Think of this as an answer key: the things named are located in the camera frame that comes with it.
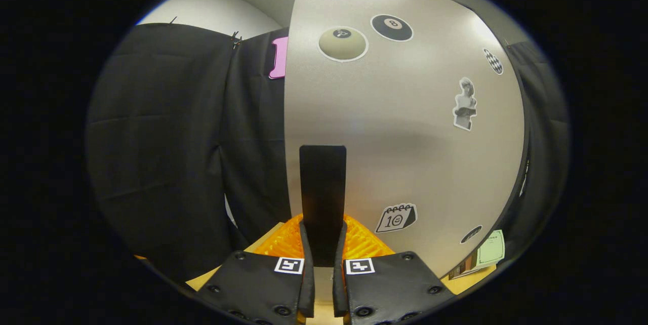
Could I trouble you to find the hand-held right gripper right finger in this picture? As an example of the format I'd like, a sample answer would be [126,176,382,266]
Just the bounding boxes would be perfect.
[333,215,456,325]

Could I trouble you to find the black backdrop cloth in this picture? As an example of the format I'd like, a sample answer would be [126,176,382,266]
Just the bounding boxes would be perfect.
[85,22,572,285]

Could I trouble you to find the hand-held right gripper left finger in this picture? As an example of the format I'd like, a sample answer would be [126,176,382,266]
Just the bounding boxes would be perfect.
[195,214,315,325]

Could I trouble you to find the black cabinet door handle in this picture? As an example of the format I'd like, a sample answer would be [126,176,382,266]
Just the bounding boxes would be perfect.
[299,145,347,268]

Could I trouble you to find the pale green cover book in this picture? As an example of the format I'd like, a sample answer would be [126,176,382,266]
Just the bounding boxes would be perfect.
[476,230,506,266]

